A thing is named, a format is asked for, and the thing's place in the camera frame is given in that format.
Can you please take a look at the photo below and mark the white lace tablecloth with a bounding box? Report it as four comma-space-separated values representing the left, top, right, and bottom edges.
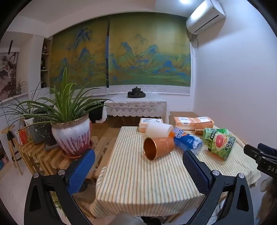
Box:
102, 95, 170, 124

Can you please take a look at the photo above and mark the narrow landscape painting blind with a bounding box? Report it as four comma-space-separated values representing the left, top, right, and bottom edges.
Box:
49, 22, 109, 96

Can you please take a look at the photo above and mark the wall shelf niche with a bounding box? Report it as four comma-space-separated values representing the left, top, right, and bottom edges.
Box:
40, 38, 53, 89

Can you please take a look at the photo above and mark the red packet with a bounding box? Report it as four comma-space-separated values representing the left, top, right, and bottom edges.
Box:
19, 129, 29, 145

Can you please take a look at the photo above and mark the small potted plant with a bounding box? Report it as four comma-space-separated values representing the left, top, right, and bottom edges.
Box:
16, 79, 28, 95

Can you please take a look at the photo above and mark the wooden slatted rack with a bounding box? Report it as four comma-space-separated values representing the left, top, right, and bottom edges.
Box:
17, 128, 122, 184

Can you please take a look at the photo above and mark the striped yellow tablecloth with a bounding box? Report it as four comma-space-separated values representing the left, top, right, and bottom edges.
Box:
89, 125, 261, 219

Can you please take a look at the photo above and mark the green grapefruit print packet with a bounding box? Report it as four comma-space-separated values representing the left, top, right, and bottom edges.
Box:
202, 128, 236, 161

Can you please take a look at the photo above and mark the wall scroll painting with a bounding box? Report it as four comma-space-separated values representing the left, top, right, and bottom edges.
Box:
0, 52, 19, 101

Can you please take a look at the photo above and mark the brown tissue pack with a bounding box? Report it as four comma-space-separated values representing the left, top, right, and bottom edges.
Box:
195, 122, 215, 135

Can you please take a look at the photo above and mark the plant in white pot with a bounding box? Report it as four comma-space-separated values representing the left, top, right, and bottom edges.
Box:
0, 82, 36, 136

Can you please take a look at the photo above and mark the copper metal cup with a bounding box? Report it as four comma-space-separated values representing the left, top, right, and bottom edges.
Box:
143, 136, 175, 161

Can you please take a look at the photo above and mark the wooden stool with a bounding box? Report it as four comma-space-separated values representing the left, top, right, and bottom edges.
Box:
0, 124, 23, 176

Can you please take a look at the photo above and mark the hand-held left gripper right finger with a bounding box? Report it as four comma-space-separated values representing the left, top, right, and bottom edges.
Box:
182, 149, 255, 225

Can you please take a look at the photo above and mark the white air conditioner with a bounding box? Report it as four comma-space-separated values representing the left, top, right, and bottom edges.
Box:
186, 0, 226, 35

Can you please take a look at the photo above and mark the black tea tray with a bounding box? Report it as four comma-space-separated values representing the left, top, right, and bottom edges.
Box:
127, 91, 146, 99

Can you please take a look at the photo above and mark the white plastic cup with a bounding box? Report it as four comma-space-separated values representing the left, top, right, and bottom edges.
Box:
145, 121, 173, 139

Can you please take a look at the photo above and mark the blue drink bottle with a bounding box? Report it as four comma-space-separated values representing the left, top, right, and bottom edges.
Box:
169, 127, 204, 155

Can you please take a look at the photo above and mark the spider plant in glazed pot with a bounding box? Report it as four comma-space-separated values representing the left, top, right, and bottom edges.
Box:
1, 67, 114, 160

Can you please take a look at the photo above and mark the wide landscape painting blind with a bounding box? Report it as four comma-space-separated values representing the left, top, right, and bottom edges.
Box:
107, 16, 192, 96

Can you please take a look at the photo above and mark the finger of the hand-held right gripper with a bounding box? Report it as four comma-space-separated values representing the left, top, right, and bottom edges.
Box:
243, 145, 263, 162
257, 143, 277, 156

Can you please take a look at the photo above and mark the plant in dark speckled pot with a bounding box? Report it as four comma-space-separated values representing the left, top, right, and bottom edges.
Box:
30, 108, 58, 150

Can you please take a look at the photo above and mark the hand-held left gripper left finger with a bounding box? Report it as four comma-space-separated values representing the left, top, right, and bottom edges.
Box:
24, 149, 96, 225

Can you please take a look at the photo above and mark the orange tissue pack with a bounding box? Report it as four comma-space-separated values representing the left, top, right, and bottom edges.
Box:
173, 116, 213, 131
139, 118, 163, 133

